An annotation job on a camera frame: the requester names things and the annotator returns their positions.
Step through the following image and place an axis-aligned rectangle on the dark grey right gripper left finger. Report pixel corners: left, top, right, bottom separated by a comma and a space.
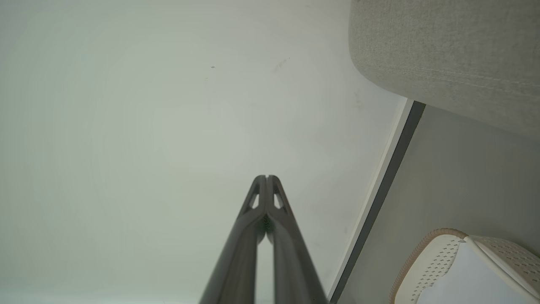
199, 175, 267, 304

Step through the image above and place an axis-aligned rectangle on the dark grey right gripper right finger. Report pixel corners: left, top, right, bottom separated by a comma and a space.
267, 175, 328, 304

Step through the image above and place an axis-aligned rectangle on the cream perforated laundry basket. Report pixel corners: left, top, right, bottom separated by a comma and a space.
389, 228, 540, 304

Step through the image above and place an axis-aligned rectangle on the white and grey baseboard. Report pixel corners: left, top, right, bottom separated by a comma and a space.
327, 98, 427, 304

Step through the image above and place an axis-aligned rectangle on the light grey fabric sofa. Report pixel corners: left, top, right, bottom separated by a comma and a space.
348, 0, 540, 138

